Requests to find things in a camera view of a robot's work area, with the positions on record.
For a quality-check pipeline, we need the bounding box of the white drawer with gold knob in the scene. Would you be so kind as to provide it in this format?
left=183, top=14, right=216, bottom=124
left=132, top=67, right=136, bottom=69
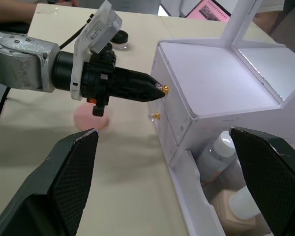
left=149, top=48, right=195, bottom=121
left=147, top=103, right=189, bottom=169

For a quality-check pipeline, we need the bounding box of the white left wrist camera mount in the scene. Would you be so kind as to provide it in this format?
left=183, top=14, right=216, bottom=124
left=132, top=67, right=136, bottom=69
left=70, top=0, right=124, bottom=101

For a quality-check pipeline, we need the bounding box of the white mirrored makeup organizer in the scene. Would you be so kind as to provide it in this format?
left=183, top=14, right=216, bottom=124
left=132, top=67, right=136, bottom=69
left=147, top=0, right=295, bottom=236

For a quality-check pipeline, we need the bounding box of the black round makeup compact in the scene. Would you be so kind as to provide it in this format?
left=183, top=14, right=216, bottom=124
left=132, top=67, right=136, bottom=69
left=110, top=30, right=129, bottom=51

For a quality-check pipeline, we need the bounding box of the laptop with pink screen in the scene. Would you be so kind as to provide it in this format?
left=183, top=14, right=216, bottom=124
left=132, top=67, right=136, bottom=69
left=185, top=0, right=232, bottom=24

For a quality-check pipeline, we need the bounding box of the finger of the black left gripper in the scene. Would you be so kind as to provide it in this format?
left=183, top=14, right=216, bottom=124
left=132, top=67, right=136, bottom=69
left=111, top=68, right=161, bottom=87
left=110, top=83, right=166, bottom=104

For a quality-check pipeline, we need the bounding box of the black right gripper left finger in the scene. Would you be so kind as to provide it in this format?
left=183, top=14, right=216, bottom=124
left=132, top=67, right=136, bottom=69
left=0, top=127, right=100, bottom=236

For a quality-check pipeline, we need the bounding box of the beige bottle with white cap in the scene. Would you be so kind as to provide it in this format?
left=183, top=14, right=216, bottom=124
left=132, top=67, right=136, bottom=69
left=208, top=186, right=271, bottom=235

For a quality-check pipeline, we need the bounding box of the clear bottle with white cap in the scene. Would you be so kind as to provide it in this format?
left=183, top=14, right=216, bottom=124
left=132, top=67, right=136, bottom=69
left=196, top=130, right=239, bottom=185

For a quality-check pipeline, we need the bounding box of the pink round makeup sponge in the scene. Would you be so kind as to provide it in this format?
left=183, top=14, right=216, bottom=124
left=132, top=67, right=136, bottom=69
left=73, top=103, right=110, bottom=131

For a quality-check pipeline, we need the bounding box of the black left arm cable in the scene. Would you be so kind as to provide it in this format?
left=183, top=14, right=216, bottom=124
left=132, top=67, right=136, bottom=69
left=0, top=13, right=94, bottom=134

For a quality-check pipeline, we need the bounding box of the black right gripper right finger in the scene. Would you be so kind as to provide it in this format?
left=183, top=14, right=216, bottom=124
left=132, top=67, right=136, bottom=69
left=229, top=126, right=295, bottom=236

